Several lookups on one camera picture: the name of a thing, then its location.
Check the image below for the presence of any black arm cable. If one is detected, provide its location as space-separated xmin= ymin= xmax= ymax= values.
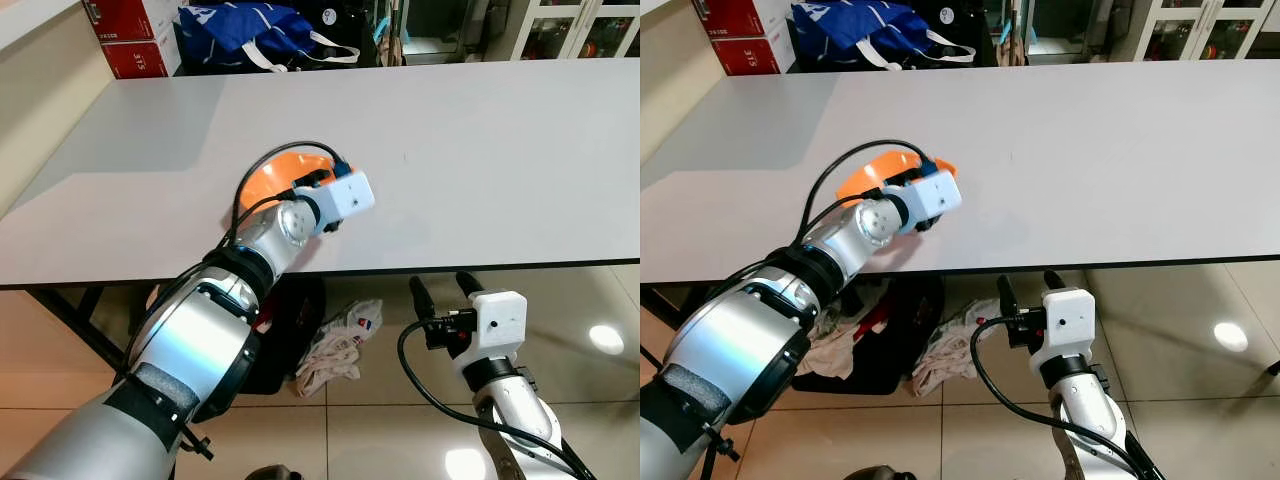
xmin=800 ymin=138 xmax=941 ymax=251
xmin=969 ymin=315 xmax=1161 ymax=480
xmin=228 ymin=140 xmax=351 ymax=251
xmin=397 ymin=318 xmax=596 ymax=480

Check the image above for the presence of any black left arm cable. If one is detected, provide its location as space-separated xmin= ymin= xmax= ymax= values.
xmin=800 ymin=138 xmax=941 ymax=251
xmin=228 ymin=140 xmax=351 ymax=251

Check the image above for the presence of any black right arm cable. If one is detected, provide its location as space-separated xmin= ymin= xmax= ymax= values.
xmin=397 ymin=318 xmax=596 ymax=480
xmin=969 ymin=315 xmax=1161 ymax=480

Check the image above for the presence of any orange plastic plate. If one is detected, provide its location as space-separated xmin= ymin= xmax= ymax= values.
xmin=835 ymin=150 xmax=959 ymax=208
xmin=240 ymin=152 xmax=337 ymax=211

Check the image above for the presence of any black item with white dot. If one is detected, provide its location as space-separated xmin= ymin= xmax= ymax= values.
xmin=300 ymin=0 xmax=377 ymax=51
xmin=920 ymin=0 xmax=993 ymax=51

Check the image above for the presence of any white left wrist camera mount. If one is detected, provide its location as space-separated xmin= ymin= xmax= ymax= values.
xmin=897 ymin=170 xmax=963 ymax=236
xmin=315 ymin=170 xmax=376 ymax=237

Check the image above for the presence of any red carton with white letters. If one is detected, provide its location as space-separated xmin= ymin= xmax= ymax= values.
xmin=712 ymin=38 xmax=796 ymax=77
xmin=100 ymin=40 xmax=183 ymax=79

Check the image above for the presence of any beige crumpled cloth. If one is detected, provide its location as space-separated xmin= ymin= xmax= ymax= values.
xmin=800 ymin=290 xmax=866 ymax=381

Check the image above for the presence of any white glass door cabinet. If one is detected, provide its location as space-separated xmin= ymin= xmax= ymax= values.
xmin=1135 ymin=0 xmax=1280 ymax=63
xmin=510 ymin=0 xmax=641 ymax=61

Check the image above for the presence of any blue bag with white straps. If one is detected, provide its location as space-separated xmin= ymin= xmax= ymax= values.
xmin=792 ymin=2 xmax=976 ymax=71
xmin=178 ymin=2 xmax=361 ymax=73

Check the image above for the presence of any black bag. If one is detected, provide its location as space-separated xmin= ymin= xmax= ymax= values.
xmin=790 ymin=275 xmax=946 ymax=396
xmin=238 ymin=275 xmax=328 ymax=396

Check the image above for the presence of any red and white carton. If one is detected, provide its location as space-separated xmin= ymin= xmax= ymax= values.
xmin=693 ymin=0 xmax=773 ymax=42
xmin=82 ymin=0 xmax=166 ymax=44

